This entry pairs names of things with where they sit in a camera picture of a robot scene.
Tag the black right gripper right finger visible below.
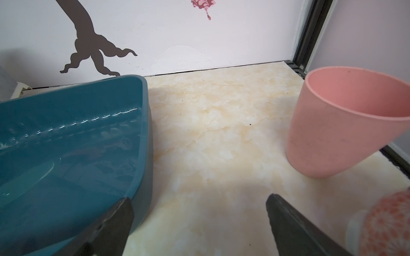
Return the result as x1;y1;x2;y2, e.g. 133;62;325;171
266;194;351;256

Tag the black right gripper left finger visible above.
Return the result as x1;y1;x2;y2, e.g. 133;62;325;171
55;197;134;256

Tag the teal plastic bin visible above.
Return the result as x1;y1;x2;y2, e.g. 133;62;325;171
1;75;153;256

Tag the pink plastic cup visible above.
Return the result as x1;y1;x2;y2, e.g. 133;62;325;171
286;67;410;178

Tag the mint green toaster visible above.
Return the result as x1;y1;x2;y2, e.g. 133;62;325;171
0;67;32;101

